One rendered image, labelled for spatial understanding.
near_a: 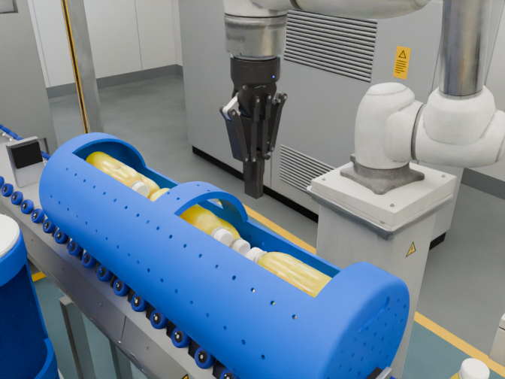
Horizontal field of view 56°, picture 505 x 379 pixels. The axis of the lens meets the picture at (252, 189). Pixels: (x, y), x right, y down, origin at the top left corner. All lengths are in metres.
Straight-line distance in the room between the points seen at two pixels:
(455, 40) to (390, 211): 0.44
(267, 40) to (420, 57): 1.74
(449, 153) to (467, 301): 1.57
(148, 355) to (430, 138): 0.86
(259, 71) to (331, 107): 2.07
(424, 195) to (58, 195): 0.94
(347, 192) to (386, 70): 1.21
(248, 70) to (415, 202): 0.78
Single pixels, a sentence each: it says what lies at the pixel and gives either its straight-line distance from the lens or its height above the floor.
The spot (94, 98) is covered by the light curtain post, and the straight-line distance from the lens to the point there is 1.99.
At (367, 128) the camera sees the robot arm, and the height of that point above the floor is 1.22.
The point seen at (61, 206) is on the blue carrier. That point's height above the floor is 1.13.
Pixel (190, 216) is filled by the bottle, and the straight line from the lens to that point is 0.97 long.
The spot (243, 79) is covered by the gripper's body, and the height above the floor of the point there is 1.50.
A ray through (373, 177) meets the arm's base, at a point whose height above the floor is 1.08.
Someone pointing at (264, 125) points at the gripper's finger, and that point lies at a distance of 0.77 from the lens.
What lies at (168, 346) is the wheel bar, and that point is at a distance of 1.08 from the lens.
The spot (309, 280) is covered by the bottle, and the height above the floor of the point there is 1.20.
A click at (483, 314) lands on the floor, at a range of 2.74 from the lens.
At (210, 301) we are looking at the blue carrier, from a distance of 0.82.
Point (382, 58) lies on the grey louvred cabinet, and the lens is 2.50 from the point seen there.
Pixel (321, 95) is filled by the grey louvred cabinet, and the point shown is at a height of 0.87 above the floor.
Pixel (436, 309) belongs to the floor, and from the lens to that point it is 2.68.
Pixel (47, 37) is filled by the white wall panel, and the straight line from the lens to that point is 5.86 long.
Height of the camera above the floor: 1.70
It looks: 28 degrees down
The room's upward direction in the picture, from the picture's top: straight up
